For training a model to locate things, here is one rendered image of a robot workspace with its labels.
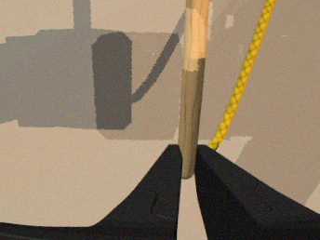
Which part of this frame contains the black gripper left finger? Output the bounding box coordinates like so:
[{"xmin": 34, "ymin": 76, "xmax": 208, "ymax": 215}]
[{"xmin": 0, "ymin": 144, "xmax": 182, "ymax": 240}]

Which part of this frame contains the thin wooden stick with yellow string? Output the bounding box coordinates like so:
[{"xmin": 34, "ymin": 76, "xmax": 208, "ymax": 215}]
[{"xmin": 178, "ymin": 0, "xmax": 274, "ymax": 179}]

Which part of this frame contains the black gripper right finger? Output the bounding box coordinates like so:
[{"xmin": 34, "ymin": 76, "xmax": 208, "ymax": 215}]
[{"xmin": 194, "ymin": 144, "xmax": 320, "ymax": 240}]

